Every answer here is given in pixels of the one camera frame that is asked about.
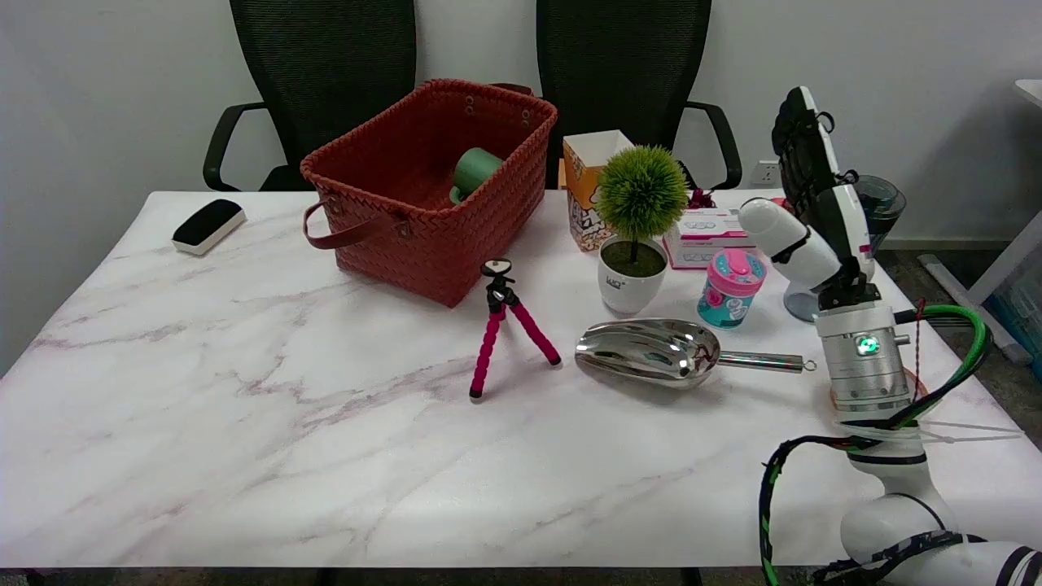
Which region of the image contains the pink teal small container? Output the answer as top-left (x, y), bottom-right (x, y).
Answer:
top-left (697, 248), bottom-right (767, 330)

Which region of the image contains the shiny metal scoop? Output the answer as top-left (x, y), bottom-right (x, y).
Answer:
top-left (575, 318), bottom-right (817, 390)

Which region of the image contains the blue plastic bin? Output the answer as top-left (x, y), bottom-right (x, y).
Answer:
top-left (987, 267), bottom-right (1042, 361)

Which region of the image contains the orange tape roll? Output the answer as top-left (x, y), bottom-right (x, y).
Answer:
top-left (829, 366), bottom-right (930, 418)

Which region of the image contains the green cup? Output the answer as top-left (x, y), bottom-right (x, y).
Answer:
top-left (449, 147), bottom-right (506, 204)

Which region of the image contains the pink flexible tripod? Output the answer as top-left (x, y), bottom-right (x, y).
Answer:
top-left (470, 259), bottom-right (563, 400)

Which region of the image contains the dark transparent water bottle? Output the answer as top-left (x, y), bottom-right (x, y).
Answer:
top-left (784, 175), bottom-right (907, 323)

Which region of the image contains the artificial green potted plant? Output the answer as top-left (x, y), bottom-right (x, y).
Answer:
top-left (597, 145), bottom-right (690, 317)

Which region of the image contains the red woven basket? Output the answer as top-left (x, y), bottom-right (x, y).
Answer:
top-left (300, 78), bottom-right (559, 308)

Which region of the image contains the black mesh office chair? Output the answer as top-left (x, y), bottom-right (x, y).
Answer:
top-left (203, 0), bottom-right (418, 192)
top-left (536, 0), bottom-right (743, 190)

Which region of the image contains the black sleeved cable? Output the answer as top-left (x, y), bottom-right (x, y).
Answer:
top-left (812, 529), bottom-right (987, 586)

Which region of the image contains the white pink cardboard box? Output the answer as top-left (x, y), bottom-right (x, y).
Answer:
top-left (663, 208), bottom-right (762, 270)

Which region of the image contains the white desk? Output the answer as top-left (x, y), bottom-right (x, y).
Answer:
top-left (918, 79), bottom-right (1042, 367)

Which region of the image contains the orange white popcorn box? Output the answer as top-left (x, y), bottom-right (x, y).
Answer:
top-left (563, 129), bottom-right (636, 252)

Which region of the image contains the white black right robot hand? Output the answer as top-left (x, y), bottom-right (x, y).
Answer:
top-left (737, 85), bottom-right (882, 313)

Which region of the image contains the black white board eraser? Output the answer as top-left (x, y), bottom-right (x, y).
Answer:
top-left (171, 199), bottom-right (247, 256)

